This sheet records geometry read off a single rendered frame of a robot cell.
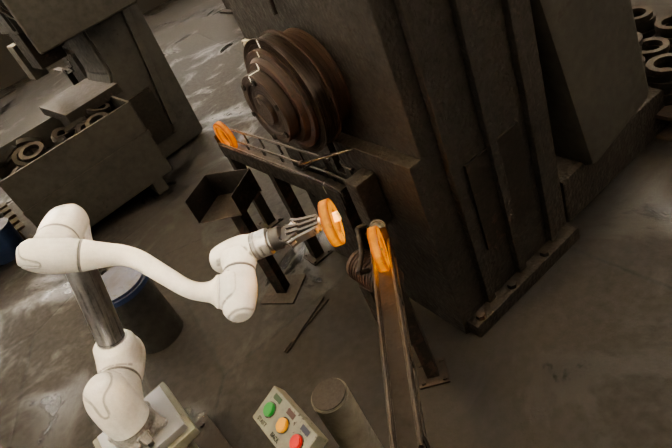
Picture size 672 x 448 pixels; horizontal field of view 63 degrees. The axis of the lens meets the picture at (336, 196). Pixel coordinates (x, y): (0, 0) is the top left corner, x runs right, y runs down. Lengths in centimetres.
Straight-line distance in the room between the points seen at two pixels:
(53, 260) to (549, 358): 174
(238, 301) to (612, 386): 132
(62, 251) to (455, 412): 146
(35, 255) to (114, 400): 58
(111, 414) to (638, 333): 189
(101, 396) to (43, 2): 294
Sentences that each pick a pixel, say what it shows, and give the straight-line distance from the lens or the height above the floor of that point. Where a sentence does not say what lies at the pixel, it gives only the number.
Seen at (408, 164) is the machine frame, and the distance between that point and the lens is 184.
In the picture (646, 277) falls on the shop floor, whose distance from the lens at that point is 253.
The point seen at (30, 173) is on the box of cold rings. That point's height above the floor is 68.
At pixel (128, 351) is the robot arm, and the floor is 60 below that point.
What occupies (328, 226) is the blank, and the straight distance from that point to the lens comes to 166.
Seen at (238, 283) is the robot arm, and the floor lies 87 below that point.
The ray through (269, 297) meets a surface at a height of 1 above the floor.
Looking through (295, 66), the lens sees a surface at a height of 126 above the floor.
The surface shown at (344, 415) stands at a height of 47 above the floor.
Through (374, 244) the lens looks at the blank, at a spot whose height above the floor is 77.
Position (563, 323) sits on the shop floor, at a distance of 239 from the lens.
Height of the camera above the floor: 187
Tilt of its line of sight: 33 degrees down
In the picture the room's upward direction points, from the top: 25 degrees counter-clockwise
